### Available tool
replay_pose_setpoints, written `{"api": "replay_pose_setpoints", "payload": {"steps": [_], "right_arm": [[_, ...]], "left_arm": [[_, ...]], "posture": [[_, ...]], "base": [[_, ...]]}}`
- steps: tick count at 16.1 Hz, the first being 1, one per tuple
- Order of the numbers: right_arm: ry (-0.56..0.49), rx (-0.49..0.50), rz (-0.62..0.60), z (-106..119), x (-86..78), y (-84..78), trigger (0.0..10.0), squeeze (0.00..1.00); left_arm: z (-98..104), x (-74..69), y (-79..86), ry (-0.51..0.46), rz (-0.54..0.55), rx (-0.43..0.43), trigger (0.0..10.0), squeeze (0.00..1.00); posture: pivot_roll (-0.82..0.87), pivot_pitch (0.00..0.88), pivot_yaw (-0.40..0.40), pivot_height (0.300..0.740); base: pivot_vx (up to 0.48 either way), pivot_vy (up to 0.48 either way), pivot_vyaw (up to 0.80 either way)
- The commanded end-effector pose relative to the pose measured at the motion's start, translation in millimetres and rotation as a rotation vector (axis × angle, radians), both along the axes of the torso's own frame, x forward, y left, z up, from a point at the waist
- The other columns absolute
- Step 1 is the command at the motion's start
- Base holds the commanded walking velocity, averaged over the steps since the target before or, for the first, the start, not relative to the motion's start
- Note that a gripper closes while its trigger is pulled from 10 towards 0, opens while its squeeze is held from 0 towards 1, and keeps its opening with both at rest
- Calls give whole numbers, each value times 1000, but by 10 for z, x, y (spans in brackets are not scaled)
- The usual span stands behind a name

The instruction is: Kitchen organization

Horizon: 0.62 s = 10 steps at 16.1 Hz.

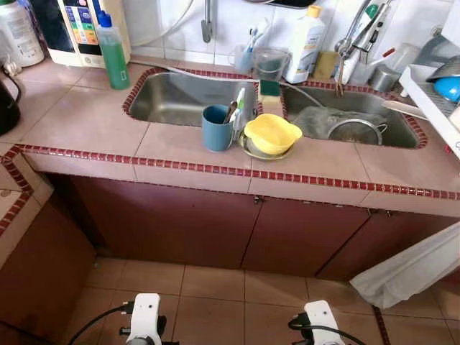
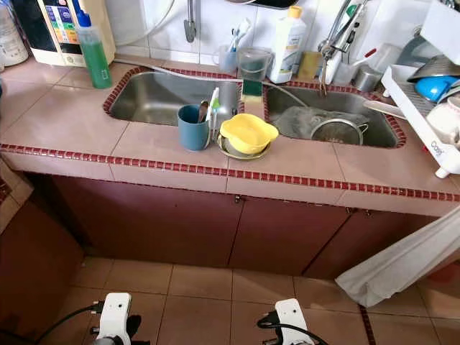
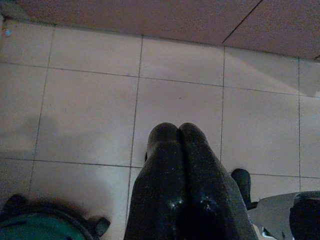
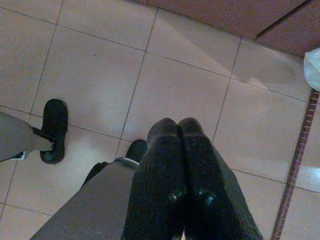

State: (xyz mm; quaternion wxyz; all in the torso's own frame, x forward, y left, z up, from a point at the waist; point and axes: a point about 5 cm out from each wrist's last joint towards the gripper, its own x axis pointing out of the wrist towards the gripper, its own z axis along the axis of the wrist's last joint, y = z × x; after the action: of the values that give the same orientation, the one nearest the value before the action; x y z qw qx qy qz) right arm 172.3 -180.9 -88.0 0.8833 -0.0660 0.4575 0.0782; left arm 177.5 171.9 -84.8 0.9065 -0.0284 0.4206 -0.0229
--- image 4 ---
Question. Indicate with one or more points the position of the brown wooden cabinet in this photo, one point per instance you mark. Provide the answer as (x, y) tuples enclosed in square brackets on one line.
[(225, 15)]

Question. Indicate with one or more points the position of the white plastic bag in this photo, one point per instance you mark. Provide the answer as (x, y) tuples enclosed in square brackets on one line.
[(313, 70)]

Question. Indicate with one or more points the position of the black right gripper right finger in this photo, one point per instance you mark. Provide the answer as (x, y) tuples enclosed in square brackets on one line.
[(210, 187)]

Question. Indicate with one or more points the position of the black robot right foot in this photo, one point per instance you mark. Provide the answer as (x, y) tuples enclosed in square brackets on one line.
[(136, 150)]

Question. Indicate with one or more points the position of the grey robot right leg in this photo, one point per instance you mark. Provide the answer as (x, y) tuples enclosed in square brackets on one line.
[(87, 205)]

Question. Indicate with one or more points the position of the black robot left foot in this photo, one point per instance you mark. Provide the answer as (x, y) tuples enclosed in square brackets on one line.
[(55, 117)]

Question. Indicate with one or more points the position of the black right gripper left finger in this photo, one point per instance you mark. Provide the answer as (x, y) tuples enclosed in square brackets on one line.
[(160, 175)]

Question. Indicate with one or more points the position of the black robot foot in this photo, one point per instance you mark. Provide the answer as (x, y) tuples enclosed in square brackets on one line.
[(55, 117), (136, 150)]

